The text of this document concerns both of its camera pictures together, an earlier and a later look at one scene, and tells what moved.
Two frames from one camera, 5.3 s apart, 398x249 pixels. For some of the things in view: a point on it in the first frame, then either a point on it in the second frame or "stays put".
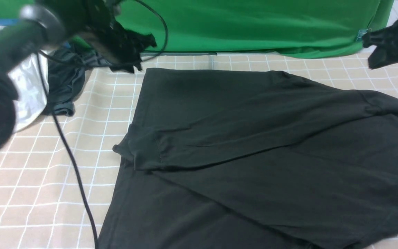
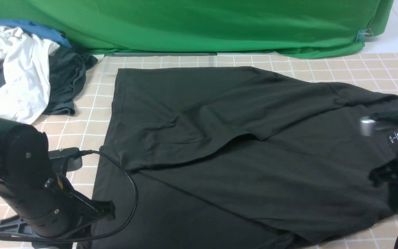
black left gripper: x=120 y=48 → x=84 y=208
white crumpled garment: x=30 y=80 stays put
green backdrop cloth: x=283 y=29 stays put
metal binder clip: x=361 y=32 stays put
